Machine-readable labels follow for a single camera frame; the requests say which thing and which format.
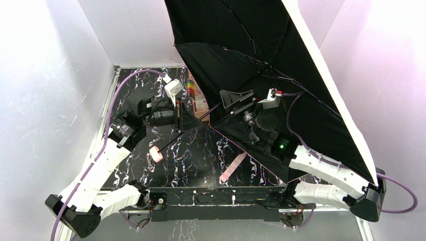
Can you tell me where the black pink folding umbrella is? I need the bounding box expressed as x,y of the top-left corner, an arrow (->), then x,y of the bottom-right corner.
165,1 -> 376,183

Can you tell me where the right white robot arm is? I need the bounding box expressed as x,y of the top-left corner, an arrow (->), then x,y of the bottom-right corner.
220,88 -> 386,222

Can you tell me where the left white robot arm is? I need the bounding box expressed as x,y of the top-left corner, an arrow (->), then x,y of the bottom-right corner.
45,98 -> 202,238

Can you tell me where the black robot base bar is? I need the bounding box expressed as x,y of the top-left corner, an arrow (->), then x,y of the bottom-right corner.
150,187 -> 294,222

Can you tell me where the orange plastic desk organizer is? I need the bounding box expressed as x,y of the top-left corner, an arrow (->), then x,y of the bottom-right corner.
187,71 -> 209,118

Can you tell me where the white red box in organizer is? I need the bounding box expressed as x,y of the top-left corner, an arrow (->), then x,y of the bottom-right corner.
194,95 -> 209,112

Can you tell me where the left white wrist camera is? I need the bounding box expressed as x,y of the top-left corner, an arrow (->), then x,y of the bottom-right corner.
163,74 -> 184,107

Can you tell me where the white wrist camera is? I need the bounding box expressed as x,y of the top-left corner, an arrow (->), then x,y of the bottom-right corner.
257,88 -> 283,109
163,74 -> 184,107

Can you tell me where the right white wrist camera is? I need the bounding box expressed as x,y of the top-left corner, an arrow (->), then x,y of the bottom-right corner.
257,88 -> 283,109

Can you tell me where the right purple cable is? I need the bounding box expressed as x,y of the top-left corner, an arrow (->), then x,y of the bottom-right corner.
283,91 -> 418,214

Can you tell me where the purple cable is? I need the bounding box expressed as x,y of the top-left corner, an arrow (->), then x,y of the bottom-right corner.
50,69 -> 167,241
283,91 -> 418,214

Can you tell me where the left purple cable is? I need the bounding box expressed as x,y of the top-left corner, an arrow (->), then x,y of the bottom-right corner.
50,69 -> 167,241

